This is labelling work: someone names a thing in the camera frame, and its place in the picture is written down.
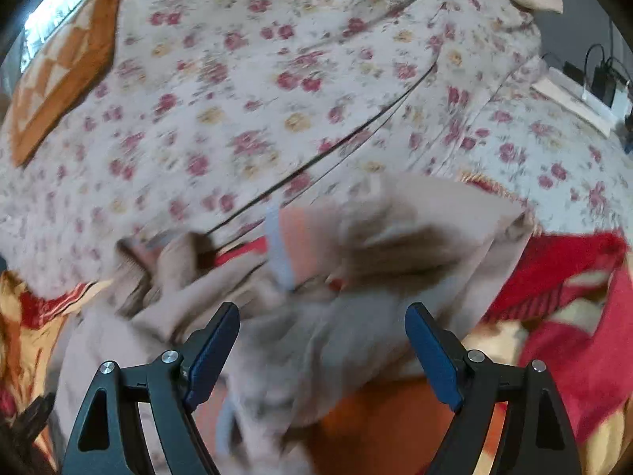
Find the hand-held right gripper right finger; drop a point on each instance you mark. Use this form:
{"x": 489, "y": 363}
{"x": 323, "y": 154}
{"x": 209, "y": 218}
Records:
{"x": 435, "y": 356}

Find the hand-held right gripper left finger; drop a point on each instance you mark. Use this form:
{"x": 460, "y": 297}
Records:
{"x": 210, "y": 356}

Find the beige garment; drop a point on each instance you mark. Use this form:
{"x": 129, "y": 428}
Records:
{"x": 395, "y": 217}

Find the red and yellow patterned blanket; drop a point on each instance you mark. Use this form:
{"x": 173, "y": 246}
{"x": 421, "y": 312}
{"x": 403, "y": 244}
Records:
{"x": 568, "y": 356}

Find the floral bed sheet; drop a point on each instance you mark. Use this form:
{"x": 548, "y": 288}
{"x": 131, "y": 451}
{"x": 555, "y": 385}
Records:
{"x": 247, "y": 109}

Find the small black adapter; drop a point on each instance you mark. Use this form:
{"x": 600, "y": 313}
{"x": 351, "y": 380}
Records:
{"x": 573, "y": 72}

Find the orange checkered cushion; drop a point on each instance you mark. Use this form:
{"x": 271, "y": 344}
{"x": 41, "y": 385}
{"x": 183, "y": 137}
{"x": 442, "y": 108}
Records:
{"x": 64, "y": 74}

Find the bright window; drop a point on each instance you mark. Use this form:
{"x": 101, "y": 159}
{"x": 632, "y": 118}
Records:
{"x": 49, "y": 15}

